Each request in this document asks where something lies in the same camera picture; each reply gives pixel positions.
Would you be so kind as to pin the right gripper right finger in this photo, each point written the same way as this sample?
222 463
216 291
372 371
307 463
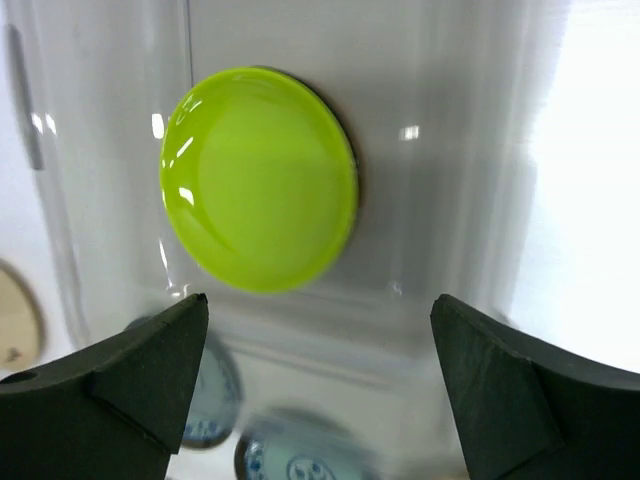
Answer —
526 409

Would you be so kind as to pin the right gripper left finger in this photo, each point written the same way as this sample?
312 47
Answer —
114 410

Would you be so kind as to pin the teal patterned plate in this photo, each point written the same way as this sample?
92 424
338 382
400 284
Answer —
289 443
216 400

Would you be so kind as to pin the clear plastic bin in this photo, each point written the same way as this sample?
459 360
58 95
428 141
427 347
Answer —
442 96

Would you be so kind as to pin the lime green plate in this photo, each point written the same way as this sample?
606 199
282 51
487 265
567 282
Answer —
259 179

